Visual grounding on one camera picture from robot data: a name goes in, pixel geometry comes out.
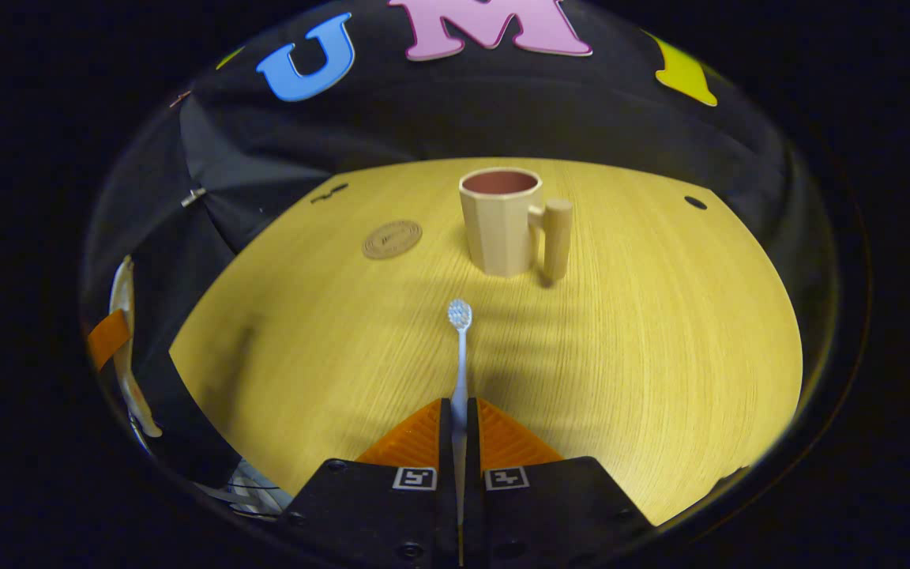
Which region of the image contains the round brown coaster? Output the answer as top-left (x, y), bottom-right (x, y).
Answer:
top-left (362, 219), bottom-right (424, 261)

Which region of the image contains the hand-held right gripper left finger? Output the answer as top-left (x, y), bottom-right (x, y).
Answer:
top-left (277, 398), bottom-right (456, 569)

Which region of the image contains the white toothbrush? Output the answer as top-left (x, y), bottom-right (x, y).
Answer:
top-left (447, 298), bottom-right (474, 526)

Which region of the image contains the black backdrop cloth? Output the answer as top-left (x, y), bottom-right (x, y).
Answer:
top-left (84, 0), bottom-right (839, 491)

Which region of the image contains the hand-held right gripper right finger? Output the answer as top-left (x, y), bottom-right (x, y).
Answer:
top-left (464, 398), bottom-right (655, 569)

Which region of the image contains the beige cup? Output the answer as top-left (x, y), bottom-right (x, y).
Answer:
top-left (458, 167), bottom-right (574, 284)

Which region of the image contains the white object with cables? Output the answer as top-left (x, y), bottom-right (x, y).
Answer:
top-left (194, 457), bottom-right (294, 521)

